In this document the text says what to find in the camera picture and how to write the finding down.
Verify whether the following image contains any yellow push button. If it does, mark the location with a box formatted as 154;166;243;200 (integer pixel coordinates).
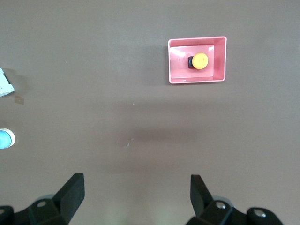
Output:
187;52;209;70

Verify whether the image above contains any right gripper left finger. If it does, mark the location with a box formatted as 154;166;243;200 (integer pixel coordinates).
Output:
14;173;85;225

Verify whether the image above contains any blue dome bell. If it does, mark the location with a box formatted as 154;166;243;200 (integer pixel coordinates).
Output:
0;128;16;150

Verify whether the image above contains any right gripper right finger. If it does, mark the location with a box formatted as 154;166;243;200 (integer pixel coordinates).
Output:
185;174;285;225

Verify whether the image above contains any pink plastic bin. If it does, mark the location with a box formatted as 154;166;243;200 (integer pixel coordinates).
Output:
167;36;228;85

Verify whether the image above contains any white red circuit breaker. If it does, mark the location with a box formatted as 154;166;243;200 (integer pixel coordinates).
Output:
0;67;15;97

